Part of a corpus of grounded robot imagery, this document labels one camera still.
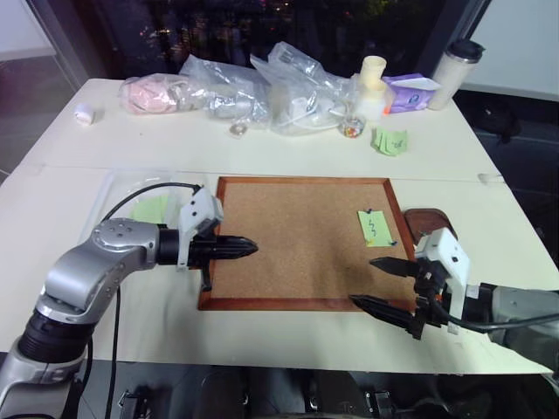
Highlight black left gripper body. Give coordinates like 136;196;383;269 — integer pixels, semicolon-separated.
187;217;221;293

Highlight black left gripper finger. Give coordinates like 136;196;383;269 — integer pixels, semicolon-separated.
217;235;260;251
217;247;259;263

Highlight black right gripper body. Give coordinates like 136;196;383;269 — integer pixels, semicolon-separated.
408;256;452;342

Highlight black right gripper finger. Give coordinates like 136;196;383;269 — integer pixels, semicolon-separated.
369;256;421;279
348;294;417;333

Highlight green note with scribble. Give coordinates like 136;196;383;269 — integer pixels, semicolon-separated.
356;209;395;249

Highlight wood-framed cork board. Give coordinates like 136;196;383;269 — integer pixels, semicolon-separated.
197;175;418;313

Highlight small glass jar of pins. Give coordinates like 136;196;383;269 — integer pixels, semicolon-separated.
337;112;366;140

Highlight brown wooden tray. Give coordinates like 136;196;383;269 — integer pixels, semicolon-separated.
402;208;456;246

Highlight clear bag with green paper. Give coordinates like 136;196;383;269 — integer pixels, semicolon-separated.
96;171;211;229

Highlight loose green sticky notes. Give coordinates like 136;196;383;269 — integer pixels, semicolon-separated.
369;127;410;157

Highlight crumpled clear plastic bag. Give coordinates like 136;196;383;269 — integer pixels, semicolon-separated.
178;53;271;128

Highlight large clear bag with items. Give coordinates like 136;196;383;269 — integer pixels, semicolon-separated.
250;40;364;137

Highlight white plastic bottle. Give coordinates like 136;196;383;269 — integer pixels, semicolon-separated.
351;74;390;122

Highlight plastic bag with pink contents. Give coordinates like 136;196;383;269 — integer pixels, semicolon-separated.
118;72;207;116

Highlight purple tissue pack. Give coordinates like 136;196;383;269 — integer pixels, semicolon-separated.
381;73;443;115

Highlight black bag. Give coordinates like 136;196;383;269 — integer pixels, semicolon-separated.
474;103;521;145

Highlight small white roll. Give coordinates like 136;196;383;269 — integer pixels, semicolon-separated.
73;101;96;127

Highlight cream plastic cup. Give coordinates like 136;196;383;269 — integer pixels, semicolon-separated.
359;55;389;92

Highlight white tumbler with black lid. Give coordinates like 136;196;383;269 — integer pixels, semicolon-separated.
427;39;487;111

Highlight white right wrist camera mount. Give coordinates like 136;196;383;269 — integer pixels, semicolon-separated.
413;227;473;336

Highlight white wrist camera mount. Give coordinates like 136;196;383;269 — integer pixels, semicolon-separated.
413;227;473;336
176;185;225;272

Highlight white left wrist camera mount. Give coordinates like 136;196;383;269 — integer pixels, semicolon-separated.
176;185;225;272

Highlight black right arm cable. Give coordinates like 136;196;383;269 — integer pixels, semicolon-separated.
430;292;559;334

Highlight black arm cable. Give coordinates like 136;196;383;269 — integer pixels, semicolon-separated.
430;292;559;334
72;182;206;419

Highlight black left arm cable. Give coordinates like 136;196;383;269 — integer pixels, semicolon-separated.
72;182;206;419

